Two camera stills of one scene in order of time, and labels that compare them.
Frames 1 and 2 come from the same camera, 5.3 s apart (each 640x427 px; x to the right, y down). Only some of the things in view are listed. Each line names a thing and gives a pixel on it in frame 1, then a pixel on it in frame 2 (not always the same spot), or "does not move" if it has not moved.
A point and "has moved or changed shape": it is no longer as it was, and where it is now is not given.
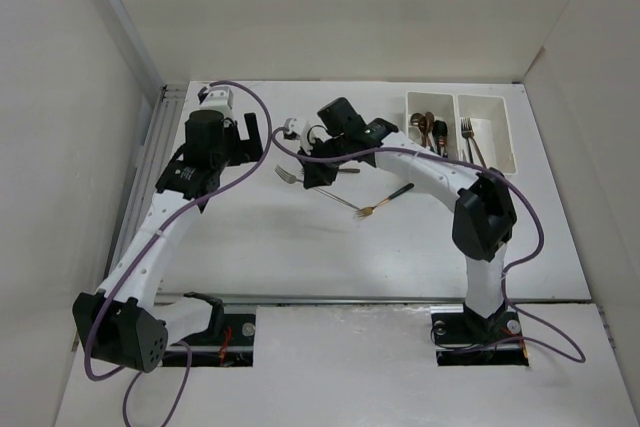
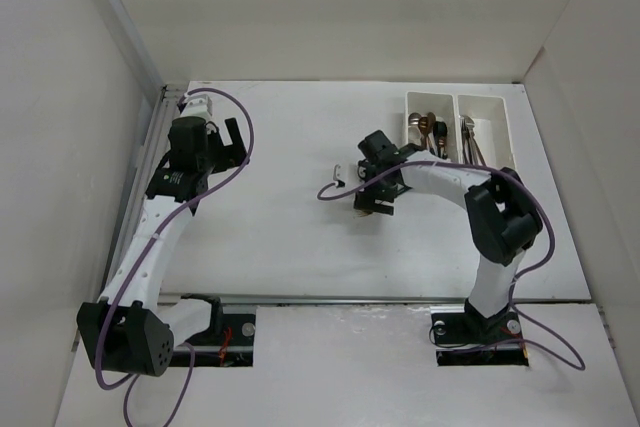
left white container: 443,105 does not move
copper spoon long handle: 429,126 does not move
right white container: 489,118 does not move
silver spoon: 414,133 has moved or changed shape
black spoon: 440,128 does not move
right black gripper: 315,175 to 365,200
